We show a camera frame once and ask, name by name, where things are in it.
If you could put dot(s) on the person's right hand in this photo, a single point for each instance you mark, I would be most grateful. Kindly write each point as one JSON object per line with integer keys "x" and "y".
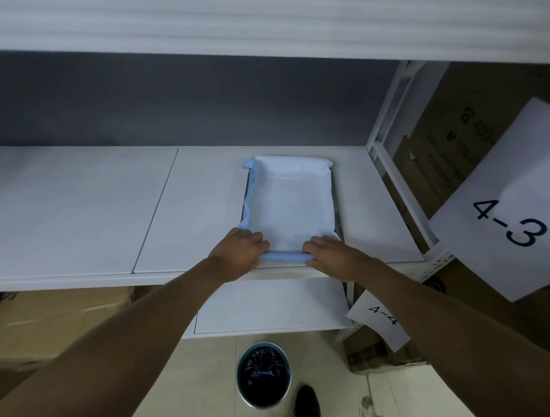
{"x": 339, "y": 260}

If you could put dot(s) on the person's left hand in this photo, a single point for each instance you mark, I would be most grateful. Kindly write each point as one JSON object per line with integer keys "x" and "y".
{"x": 234, "y": 255}

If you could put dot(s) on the person's right fingers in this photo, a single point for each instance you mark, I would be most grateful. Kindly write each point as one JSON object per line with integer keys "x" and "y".
{"x": 317, "y": 249}

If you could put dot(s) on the person's left fingers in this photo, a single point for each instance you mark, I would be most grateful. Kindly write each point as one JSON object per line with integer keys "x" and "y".
{"x": 257, "y": 245}

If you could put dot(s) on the tray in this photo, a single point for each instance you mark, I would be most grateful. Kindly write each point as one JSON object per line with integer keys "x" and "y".
{"x": 294, "y": 202}

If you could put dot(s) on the person's left forearm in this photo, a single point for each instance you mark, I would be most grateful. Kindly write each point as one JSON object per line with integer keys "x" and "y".
{"x": 129, "y": 343}

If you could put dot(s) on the person's right forearm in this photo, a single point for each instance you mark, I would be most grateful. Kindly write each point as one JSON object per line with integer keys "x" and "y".
{"x": 451, "y": 343}

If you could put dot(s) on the small white paper label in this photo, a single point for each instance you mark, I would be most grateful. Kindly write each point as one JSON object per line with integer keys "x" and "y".
{"x": 378, "y": 318}

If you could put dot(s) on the small brown cardboard box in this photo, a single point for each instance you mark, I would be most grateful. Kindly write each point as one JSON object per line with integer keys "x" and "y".
{"x": 369, "y": 352}

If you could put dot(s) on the black bin bag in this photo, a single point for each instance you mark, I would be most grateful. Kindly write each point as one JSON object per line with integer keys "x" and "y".
{"x": 263, "y": 376}

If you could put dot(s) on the light blue waste bin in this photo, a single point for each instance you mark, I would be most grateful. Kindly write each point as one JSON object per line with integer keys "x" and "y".
{"x": 240, "y": 389}

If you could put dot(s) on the person's black shoe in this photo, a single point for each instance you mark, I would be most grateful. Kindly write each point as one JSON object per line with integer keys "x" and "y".
{"x": 307, "y": 401}

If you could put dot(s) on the large white paper label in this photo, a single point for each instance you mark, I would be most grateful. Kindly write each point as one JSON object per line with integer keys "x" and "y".
{"x": 494, "y": 206}

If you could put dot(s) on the large brown cardboard box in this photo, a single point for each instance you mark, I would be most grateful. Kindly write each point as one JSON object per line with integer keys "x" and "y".
{"x": 455, "y": 129}

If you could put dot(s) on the flat brown cardboard box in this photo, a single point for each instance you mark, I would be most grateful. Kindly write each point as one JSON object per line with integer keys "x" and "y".
{"x": 56, "y": 322}

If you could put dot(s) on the white metal shelf rack frame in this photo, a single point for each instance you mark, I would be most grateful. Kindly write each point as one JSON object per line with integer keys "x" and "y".
{"x": 397, "y": 172}

